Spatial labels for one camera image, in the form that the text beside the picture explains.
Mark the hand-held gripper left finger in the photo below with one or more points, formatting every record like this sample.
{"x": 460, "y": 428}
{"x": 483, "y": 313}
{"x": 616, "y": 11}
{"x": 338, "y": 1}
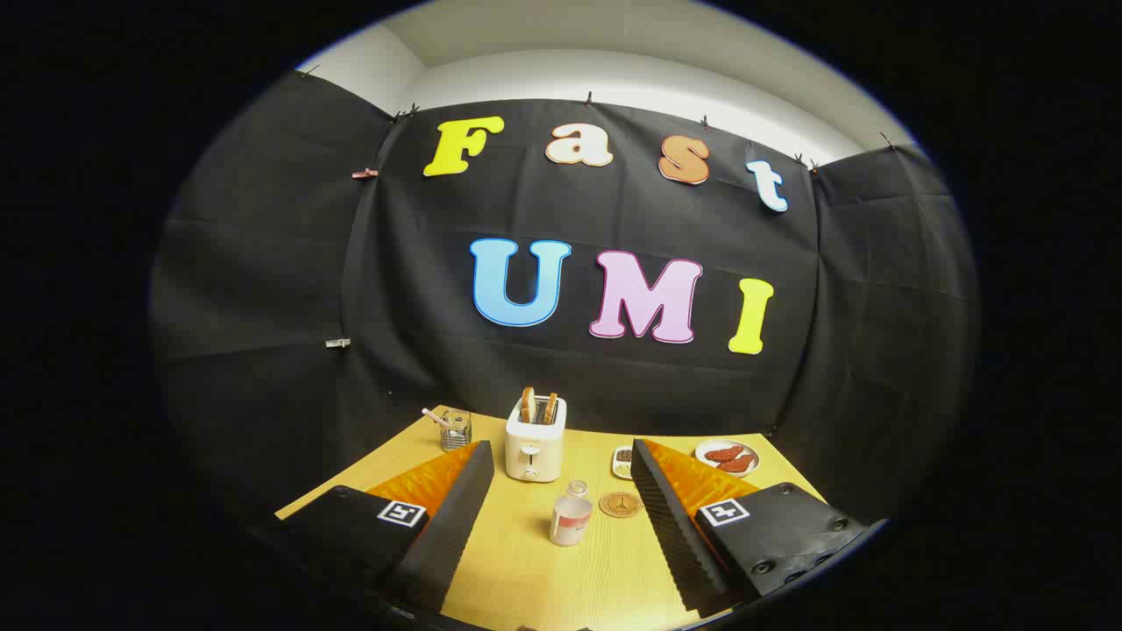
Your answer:
{"x": 456, "y": 517}

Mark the white divided grain dish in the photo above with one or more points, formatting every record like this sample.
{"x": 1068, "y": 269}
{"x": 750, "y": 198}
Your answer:
{"x": 623, "y": 463}

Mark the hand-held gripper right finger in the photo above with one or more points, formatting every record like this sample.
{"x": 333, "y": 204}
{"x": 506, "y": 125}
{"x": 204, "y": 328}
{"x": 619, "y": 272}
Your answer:
{"x": 668, "y": 526}

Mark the wooden table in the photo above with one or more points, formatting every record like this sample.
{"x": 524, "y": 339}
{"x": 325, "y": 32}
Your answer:
{"x": 526, "y": 570}

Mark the white round plate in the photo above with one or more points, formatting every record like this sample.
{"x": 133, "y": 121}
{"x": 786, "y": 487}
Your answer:
{"x": 703, "y": 452}

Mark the red meat piece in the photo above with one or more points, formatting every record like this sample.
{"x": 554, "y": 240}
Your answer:
{"x": 724, "y": 453}
{"x": 736, "y": 464}

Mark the white toaster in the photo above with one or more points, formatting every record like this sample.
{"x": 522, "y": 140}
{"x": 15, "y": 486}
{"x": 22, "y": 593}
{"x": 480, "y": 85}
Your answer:
{"x": 533, "y": 451}

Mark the round wooden coaster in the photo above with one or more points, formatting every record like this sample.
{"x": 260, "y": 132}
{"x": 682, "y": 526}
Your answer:
{"x": 621, "y": 505}

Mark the clear juice bottle red label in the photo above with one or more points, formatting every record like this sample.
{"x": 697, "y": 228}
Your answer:
{"x": 571, "y": 519}

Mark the metal mesh holder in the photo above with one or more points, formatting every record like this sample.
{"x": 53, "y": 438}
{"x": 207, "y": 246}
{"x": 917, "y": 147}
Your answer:
{"x": 456, "y": 434}

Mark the pink straw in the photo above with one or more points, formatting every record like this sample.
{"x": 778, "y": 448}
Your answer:
{"x": 434, "y": 416}

